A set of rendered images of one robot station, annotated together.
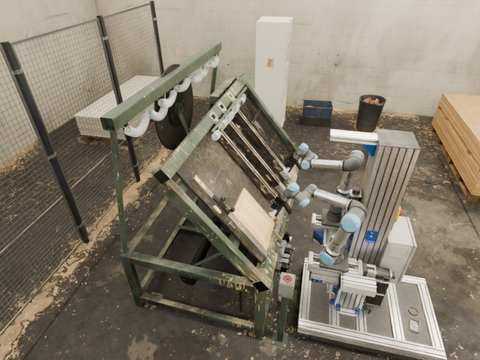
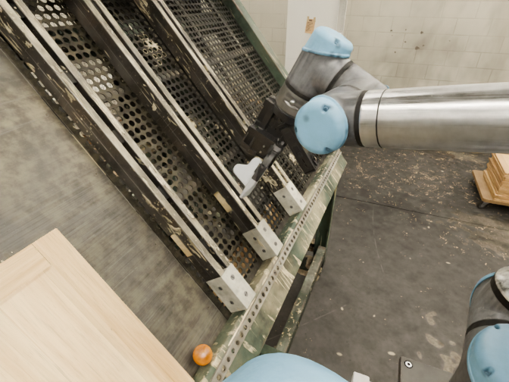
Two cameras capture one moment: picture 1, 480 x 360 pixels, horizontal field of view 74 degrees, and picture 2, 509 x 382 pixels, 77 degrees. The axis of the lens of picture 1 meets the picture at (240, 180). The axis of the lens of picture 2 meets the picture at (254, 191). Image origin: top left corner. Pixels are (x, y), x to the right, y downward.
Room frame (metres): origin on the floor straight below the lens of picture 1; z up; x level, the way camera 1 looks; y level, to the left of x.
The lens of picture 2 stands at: (1.91, -0.54, 1.70)
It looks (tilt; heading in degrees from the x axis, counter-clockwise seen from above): 32 degrees down; 8
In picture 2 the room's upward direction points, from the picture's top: straight up
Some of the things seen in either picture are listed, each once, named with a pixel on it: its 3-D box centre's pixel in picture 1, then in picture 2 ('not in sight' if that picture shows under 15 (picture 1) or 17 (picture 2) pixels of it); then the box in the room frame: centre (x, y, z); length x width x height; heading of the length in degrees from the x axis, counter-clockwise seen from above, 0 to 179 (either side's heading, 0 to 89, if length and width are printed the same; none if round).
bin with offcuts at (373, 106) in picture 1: (368, 113); not in sight; (6.09, -2.66, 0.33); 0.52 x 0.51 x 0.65; 166
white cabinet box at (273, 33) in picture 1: (272, 76); (313, 53); (6.38, -0.66, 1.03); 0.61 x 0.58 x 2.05; 166
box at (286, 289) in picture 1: (286, 285); not in sight; (1.61, -0.37, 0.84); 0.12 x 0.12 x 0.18; 74
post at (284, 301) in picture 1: (282, 317); not in sight; (1.61, -0.37, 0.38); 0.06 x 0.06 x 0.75; 74
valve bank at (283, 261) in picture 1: (285, 256); not in sight; (2.06, -0.43, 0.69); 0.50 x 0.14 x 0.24; 164
